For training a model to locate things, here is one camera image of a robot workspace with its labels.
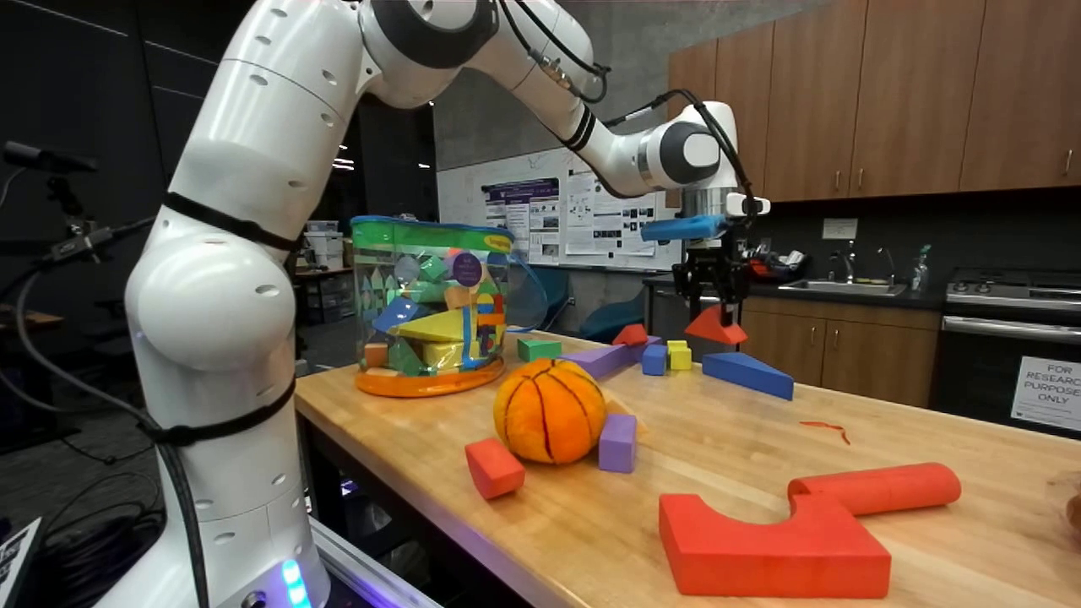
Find purple foam cube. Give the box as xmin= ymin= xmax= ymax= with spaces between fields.
xmin=600 ymin=412 xmax=638 ymax=471

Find whiteboard with poster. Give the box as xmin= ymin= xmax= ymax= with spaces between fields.
xmin=435 ymin=149 xmax=683 ymax=272

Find long purple foam block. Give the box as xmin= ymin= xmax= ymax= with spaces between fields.
xmin=569 ymin=344 xmax=641 ymax=382

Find red notched foam block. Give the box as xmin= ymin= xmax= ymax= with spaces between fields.
xmin=660 ymin=494 xmax=892 ymax=599

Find red foam block at back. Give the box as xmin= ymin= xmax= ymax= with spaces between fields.
xmin=612 ymin=323 xmax=648 ymax=349

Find small red foam block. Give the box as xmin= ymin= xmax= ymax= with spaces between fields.
xmin=467 ymin=439 xmax=525 ymax=498

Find clear bag of foam blocks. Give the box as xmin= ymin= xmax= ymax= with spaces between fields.
xmin=351 ymin=217 xmax=513 ymax=397

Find green foam block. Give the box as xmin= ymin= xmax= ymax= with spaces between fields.
xmin=516 ymin=336 xmax=564 ymax=361

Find wooden upper cabinets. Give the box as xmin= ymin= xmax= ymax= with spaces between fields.
xmin=671 ymin=0 xmax=1081 ymax=202

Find kitchen sink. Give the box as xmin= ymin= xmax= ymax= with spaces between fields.
xmin=777 ymin=281 xmax=907 ymax=298

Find blue foam wedge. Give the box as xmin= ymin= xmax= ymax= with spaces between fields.
xmin=703 ymin=350 xmax=794 ymax=397

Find yellow foam block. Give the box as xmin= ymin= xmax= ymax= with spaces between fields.
xmin=667 ymin=340 xmax=692 ymax=370

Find orange plush basketball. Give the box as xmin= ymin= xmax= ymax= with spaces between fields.
xmin=493 ymin=357 xmax=610 ymax=466

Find stainless oven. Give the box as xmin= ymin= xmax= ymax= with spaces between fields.
xmin=928 ymin=270 xmax=1081 ymax=439

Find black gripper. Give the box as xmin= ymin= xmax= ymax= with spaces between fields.
xmin=672 ymin=241 xmax=752 ymax=323

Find blue foam cube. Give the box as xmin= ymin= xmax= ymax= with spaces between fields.
xmin=638 ymin=340 xmax=671 ymax=376

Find wooden cabinets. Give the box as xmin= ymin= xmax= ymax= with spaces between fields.
xmin=671 ymin=0 xmax=1081 ymax=202
xmin=744 ymin=298 xmax=940 ymax=404

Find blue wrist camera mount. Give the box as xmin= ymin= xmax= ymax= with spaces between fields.
xmin=641 ymin=217 xmax=728 ymax=241

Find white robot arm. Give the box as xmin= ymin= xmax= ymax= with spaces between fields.
xmin=96 ymin=0 xmax=768 ymax=608

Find orange triangular foam block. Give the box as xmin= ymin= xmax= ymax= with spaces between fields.
xmin=687 ymin=308 xmax=746 ymax=349

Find wooden lower cabinets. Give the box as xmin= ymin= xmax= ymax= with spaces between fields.
xmin=744 ymin=298 xmax=940 ymax=404

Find red foam cylinder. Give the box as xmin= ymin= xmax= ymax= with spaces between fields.
xmin=789 ymin=464 xmax=964 ymax=515

